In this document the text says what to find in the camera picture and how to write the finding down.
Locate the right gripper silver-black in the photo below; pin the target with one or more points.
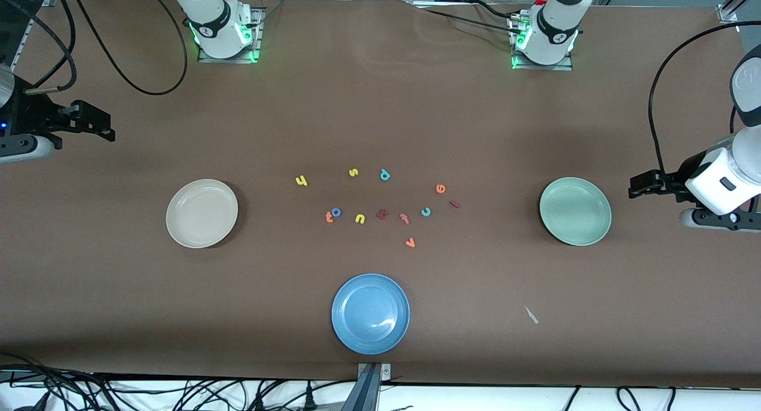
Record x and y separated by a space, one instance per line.
37 115

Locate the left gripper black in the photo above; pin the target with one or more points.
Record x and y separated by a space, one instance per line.
672 179

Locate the yellow letter h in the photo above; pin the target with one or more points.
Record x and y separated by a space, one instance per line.
301 181

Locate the green plate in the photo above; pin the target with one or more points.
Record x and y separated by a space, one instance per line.
575 211

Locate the beige brown plate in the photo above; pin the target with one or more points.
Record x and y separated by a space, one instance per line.
202 213

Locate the brown table cover sheet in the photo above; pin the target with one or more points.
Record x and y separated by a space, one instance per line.
119 280

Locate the white paper scrap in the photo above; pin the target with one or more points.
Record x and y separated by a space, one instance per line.
531 315

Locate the blue plate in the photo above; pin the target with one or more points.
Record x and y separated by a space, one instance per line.
370 314

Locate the aluminium frame profile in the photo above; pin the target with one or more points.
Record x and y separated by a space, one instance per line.
734 3

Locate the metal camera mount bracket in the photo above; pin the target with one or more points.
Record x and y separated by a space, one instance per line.
370 387

